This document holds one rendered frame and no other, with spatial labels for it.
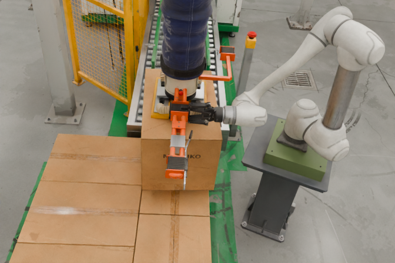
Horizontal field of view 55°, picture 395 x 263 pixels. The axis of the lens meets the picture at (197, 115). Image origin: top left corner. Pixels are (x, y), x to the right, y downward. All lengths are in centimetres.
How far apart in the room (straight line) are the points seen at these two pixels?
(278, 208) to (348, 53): 129
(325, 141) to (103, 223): 125
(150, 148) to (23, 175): 154
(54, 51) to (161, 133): 159
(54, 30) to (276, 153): 189
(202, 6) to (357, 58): 69
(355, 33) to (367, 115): 253
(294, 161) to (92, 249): 117
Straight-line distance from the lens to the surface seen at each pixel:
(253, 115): 179
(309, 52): 181
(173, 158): 156
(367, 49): 170
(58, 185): 240
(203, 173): 206
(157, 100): 204
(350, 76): 183
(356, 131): 396
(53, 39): 318
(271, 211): 271
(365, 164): 366
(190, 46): 178
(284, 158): 221
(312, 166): 222
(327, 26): 181
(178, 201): 227
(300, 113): 215
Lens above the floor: 238
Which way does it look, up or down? 41 degrees down
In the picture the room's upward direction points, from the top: 6 degrees clockwise
